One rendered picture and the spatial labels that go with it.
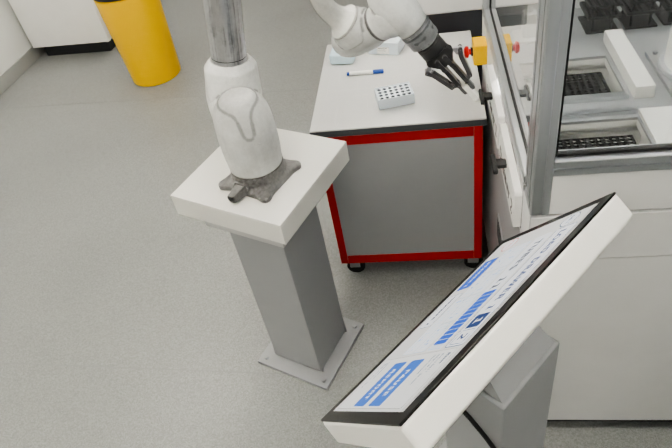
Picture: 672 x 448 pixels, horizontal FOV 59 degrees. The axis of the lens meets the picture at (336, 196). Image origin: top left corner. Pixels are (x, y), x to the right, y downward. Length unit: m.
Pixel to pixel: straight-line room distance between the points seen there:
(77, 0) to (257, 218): 3.52
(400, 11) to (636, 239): 0.79
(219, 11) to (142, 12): 2.45
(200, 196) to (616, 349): 1.21
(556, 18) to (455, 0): 1.45
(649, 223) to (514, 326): 0.65
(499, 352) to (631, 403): 1.23
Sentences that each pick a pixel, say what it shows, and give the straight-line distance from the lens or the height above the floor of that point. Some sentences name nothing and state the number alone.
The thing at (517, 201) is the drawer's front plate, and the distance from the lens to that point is 1.43.
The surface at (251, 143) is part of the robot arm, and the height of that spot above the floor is 1.00.
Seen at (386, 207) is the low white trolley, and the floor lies 0.39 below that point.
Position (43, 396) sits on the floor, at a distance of 2.63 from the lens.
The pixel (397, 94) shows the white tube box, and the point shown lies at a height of 0.79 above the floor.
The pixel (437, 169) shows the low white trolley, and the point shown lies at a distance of 2.08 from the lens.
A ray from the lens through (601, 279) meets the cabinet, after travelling 1.54.
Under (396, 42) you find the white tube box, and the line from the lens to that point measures 2.33.
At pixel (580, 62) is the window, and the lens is 1.16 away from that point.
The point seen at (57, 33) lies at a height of 0.20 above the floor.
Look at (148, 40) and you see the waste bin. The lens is 4.14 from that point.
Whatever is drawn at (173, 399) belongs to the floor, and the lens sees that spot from 2.36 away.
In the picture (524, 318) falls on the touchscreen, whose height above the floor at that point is 1.18.
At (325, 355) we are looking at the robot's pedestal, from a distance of 2.21.
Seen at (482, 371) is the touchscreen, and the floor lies 1.18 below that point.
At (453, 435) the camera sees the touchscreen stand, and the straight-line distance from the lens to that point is 1.17.
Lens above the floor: 1.86
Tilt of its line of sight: 40 degrees down
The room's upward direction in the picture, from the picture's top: 11 degrees counter-clockwise
